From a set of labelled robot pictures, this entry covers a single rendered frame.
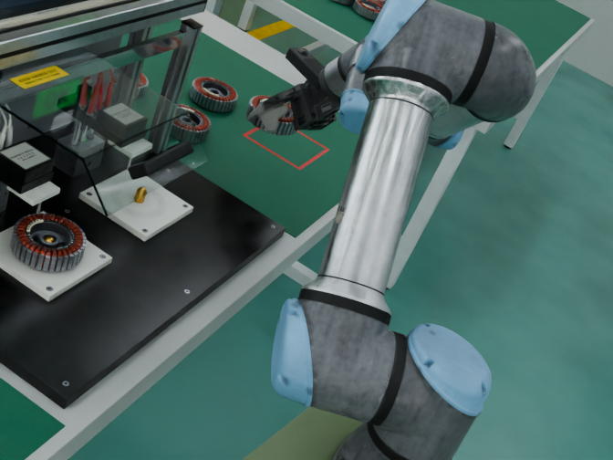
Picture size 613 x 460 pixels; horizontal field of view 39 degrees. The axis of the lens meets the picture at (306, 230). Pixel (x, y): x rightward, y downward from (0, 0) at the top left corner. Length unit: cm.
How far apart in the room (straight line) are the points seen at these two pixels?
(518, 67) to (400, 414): 46
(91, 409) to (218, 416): 112
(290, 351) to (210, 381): 144
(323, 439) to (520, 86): 54
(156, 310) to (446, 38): 63
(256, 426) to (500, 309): 126
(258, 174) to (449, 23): 84
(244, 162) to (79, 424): 84
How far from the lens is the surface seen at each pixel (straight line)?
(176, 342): 138
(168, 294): 143
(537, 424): 290
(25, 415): 123
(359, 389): 101
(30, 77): 129
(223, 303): 149
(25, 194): 137
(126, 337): 133
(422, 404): 103
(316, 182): 192
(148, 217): 156
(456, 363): 104
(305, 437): 119
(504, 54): 113
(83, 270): 141
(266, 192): 181
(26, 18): 132
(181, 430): 229
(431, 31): 110
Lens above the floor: 168
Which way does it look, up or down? 32 degrees down
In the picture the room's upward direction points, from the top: 24 degrees clockwise
